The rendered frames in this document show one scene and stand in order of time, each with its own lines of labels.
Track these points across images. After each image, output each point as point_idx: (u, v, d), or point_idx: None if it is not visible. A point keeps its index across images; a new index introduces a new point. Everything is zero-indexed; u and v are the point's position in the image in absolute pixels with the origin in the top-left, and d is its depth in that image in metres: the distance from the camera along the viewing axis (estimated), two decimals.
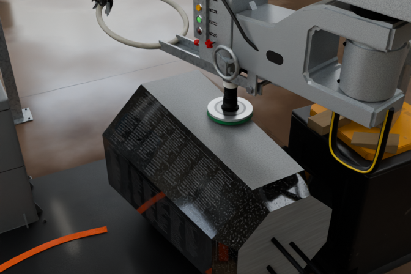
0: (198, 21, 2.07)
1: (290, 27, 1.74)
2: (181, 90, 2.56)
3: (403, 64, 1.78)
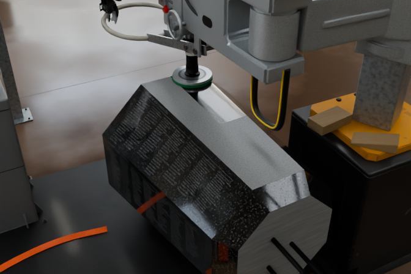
0: None
1: None
2: (181, 90, 2.56)
3: (320, 43, 1.94)
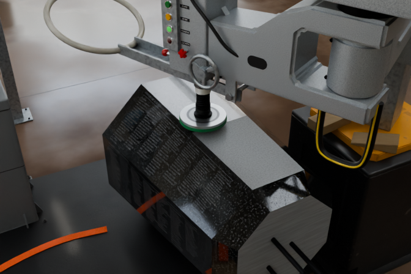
0: (169, 31, 1.98)
1: (273, 30, 1.72)
2: (181, 90, 2.56)
3: (392, 63, 1.79)
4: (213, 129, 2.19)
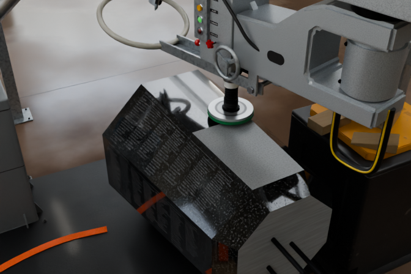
0: (199, 22, 2.07)
1: (290, 27, 1.74)
2: (181, 90, 2.56)
3: (403, 64, 1.78)
4: (236, 123, 2.26)
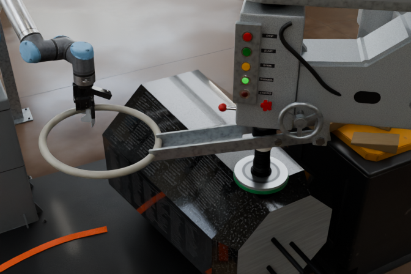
0: (244, 83, 1.62)
1: (394, 60, 1.52)
2: (181, 90, 2.56)
3: None
4: (288, 174, 1.98)
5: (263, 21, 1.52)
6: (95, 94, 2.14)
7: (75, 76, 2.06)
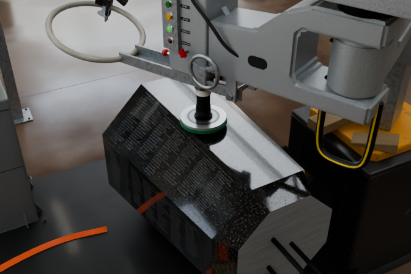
0: (169, 31, 1.98)
1: (273, 30, 1.72)
2: (181, 90, 2.56)
3: (393, 63, 1.79)
4: (180, 117, 2.30)
5: None
6: None
7: None
